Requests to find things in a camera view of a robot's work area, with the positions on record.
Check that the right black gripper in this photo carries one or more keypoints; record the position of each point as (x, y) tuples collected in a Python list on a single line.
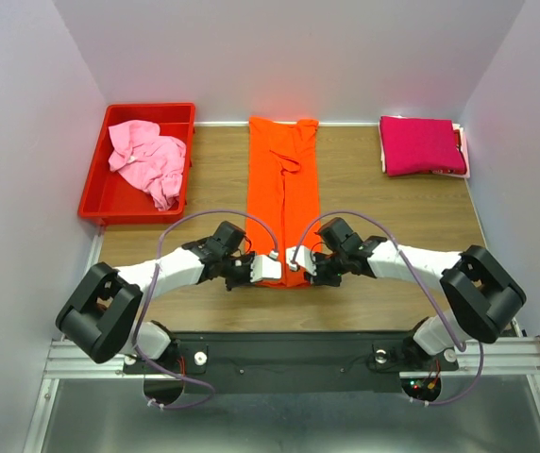
[(320, 277)]

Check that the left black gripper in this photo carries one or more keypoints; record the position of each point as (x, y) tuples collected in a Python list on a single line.
[(245, 280)]

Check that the orange t shirt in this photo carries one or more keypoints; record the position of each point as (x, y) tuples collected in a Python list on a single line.
[(282, 190)]

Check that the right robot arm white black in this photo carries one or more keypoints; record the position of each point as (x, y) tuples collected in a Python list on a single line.
[(473, 296)]

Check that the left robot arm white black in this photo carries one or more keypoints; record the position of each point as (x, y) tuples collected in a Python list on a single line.
[(100, 316)]

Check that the pink t shirt in bin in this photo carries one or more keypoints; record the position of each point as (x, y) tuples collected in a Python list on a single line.
[(147, 161)]

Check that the red plastic bin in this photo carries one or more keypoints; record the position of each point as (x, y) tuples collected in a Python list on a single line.
[(107, 199)]

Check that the folded magenta t shirt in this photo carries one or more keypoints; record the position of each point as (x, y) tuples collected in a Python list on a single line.
[(421, 144)]

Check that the folded light pink shirt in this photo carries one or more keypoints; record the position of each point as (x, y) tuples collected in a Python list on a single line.
[(463, 148)]

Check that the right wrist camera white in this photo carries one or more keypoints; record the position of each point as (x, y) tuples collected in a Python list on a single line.
[(300, 258)]

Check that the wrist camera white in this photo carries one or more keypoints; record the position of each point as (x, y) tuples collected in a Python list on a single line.
[(265, 267), (300, 258)]

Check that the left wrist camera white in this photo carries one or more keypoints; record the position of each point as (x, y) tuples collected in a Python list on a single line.
[(265, 267)]

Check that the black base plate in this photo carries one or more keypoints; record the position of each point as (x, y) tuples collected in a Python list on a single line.
[(301, 362)]

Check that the aluminium rail frame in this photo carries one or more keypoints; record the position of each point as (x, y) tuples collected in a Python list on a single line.
[(509, 356)]

